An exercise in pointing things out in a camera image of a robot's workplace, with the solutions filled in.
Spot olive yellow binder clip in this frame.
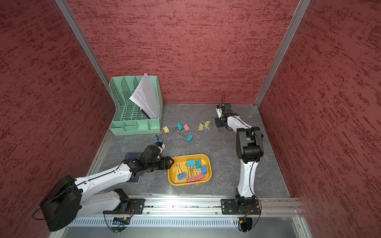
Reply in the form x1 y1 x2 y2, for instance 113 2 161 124
198 121 211 128

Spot teal white binder clip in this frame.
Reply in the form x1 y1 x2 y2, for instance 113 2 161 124
187 160 195 177

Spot yellow plastic storage box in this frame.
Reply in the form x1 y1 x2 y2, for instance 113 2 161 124
168 154 212 186

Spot pink binder clip back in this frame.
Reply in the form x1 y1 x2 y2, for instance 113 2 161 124
186 177 196 183

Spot blue binder clip front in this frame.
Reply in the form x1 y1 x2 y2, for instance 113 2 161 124
201 165 207 175

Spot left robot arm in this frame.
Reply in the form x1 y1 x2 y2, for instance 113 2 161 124
39 142 175 232

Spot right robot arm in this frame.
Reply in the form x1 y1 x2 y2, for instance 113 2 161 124
215 109 264 208

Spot dark blue notebook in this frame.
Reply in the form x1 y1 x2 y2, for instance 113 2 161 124
124 152 143 183

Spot green plastic desk organizer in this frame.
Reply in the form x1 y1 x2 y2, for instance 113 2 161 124
109 75 164 136

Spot white papers in organizer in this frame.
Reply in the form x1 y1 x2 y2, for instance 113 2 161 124
130 73 160 119

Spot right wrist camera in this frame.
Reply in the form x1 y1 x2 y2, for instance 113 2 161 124
216 103 233 118

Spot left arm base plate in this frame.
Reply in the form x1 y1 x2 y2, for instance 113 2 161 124
103 198 145 216

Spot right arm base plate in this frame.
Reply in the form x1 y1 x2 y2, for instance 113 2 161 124
220 197 261 215

